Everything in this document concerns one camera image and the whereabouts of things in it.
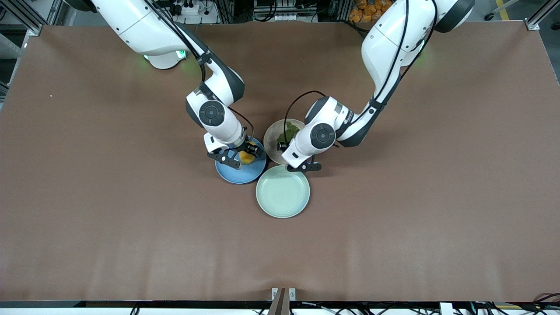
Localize white power strip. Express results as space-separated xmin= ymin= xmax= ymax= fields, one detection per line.
xmin=168 ymin=0 xmax=219 ymax=25

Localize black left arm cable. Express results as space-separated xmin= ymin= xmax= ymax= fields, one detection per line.
xmin=283 ymin=0 xmax=436 ymax=145

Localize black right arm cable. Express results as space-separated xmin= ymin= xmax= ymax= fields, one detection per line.
xmin=144 ymin=0 xmax=255 ymax=143

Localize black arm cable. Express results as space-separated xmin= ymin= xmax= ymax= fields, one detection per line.
xmin=283 ymin=0 xmax=436 ymax=145
xmin=144 ymin=0 xmax=255 ymax=143

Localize pale green plate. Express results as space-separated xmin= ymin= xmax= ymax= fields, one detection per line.
xmin=255 ymin=165 xmax=311 ymax=219

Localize pile of orange items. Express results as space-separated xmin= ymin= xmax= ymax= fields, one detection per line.
xmin=349 ymin=0 xmax=392 ymax=22

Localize metal bracket with brown bar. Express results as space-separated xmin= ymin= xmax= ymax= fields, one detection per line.
xmin=268 ymin=287 xmax=296 ymax=315

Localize beige plate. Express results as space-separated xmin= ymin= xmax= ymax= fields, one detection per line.
xmin=263 ymin=119 xmax=307 ymax=166

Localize green lettuce leaf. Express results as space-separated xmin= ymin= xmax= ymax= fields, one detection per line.
xmin=276 ymin=121 xmax=301 ymax=145

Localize blue plate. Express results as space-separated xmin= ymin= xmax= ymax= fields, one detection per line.
xmin=214 ymin=138 xmax=267 ymax=185

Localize aluminium frame post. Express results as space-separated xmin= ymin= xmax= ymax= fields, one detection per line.
xmin=0 ymin=0 xmax=55 ymax=36
xmin=525 ymin=0 xmax=560 ymax=31

